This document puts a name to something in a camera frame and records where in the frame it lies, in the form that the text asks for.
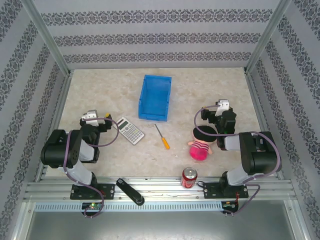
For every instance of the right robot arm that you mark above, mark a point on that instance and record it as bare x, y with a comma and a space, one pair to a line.
257, 155

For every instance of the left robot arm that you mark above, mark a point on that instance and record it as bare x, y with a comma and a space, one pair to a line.
57, 150

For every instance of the blue plastic bin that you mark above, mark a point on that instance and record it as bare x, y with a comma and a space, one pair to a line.
155, 98

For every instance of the grey scientific calculator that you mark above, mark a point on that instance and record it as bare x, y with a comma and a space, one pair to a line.
128, 130

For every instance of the plush doll pink striped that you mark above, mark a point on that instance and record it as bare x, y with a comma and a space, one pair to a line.
200, 145

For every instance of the red soda can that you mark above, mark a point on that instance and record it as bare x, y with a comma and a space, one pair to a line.
189, 178

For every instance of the black stapler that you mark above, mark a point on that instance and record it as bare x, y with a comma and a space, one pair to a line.
130, 191

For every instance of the small green circuit board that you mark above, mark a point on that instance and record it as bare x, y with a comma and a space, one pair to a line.
93, 206
229, 205

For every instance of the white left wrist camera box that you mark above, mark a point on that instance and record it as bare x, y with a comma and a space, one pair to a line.
90, 116

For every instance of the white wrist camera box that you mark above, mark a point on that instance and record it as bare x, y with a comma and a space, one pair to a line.
223, 106
90, 116

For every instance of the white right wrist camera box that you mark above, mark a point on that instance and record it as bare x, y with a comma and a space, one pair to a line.
223, 106

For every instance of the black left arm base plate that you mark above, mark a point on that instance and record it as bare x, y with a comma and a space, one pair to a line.
107, 191

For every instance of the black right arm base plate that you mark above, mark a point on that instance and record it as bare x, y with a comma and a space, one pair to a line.
212, 191

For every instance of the aluminium rail frame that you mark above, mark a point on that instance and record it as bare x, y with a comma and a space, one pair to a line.
160, 190

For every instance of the aluminium frame post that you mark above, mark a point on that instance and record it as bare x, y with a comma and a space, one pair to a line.
47, 37
267, 35

